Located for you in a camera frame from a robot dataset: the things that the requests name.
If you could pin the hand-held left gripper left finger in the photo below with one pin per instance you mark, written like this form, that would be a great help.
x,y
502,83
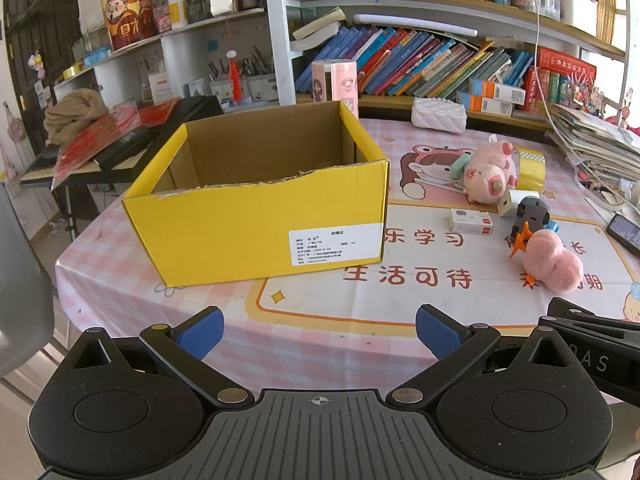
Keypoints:
x,y
200,332

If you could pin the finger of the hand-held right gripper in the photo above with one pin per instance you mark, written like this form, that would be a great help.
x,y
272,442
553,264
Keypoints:
x,y
590,312
590,332

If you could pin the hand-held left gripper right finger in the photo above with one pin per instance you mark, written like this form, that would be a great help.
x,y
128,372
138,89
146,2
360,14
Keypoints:
x,y
440,332

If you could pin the pink round plush toy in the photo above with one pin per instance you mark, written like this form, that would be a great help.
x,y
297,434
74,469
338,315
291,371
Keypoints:
x,y
550,260

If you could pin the yellow cardboard box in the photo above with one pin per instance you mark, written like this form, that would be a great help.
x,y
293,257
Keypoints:
x,y
225,240

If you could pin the white staples box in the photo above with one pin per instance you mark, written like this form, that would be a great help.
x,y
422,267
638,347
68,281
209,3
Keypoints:
x,y
470,221

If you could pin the grey and blue robot toy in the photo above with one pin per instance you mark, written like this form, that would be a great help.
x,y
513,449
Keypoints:
x,y
531,210

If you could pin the yellow tape roll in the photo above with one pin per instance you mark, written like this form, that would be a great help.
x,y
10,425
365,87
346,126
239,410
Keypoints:
x,y
531,170

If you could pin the small teal stapler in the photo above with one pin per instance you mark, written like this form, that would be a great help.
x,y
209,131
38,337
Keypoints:
x,y
459,167

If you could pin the pink pig plush toy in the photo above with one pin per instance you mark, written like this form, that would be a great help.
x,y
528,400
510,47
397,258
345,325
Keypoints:
x,y
487,170

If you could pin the black smartphone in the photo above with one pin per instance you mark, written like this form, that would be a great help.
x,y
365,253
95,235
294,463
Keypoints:
x,y
625,232

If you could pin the pink checked printed tablecloth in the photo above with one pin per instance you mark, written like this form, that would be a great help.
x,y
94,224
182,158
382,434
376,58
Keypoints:
x,y
100,270

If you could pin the stack of papers and notebooks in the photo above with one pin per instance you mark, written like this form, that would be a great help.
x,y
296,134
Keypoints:
x,y
590,140

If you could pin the black keyboard stand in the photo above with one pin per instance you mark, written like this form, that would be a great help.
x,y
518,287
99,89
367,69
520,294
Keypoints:
x,y
72,205

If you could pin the grey chair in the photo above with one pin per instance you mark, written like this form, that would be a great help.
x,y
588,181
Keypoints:
x,y
20,285

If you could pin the black electric keyboard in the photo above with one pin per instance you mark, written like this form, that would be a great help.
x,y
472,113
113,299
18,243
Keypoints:
x,y
130,142

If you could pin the white quilted pouch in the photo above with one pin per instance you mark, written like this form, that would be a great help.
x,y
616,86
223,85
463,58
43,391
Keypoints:
x,y
439,115

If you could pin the red paper packets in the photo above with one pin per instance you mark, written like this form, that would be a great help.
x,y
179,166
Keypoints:
x,y
100,135

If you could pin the white and orange carton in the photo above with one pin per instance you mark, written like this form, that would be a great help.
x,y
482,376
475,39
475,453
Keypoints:
x,y
500,91
487,105

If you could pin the red boxed book set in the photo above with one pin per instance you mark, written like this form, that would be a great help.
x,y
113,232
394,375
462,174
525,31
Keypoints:
x,y
565,62

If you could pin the white pen holder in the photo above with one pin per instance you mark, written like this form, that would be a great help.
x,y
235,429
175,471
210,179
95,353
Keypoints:
x,y
262,87

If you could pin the brown crumpled cloth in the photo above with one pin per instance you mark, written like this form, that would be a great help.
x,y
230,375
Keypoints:
x,y
75,112

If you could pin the red tassel ornament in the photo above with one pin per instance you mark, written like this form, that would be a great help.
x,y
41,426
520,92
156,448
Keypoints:
x,y
235,77

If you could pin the row of leaning books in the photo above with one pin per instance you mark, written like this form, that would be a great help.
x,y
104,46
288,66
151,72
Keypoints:
x,y
410,65

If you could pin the pink cartoon tissue box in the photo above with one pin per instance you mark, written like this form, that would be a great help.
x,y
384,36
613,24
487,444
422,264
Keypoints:
x,y
340,82

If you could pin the white pen container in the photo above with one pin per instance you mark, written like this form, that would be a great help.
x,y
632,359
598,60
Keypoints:
x,y
579,12

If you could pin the white bookshelf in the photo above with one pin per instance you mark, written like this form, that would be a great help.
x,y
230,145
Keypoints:
x,y
277,35

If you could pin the small pink hanging charm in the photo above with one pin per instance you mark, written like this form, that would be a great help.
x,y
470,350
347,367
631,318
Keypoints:
x,y
36,62

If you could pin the red and gold figure decoration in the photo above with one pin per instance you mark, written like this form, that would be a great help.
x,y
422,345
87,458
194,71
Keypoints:
x,y
127,17

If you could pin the white bottle yellow label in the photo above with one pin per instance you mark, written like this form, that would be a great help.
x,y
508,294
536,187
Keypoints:
x,y
178,10

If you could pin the stacked flat white books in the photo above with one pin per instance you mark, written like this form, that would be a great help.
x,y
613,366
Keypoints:
x,y
317,27

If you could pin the dark door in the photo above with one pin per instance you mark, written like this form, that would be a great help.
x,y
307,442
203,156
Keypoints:
x,y
45,35

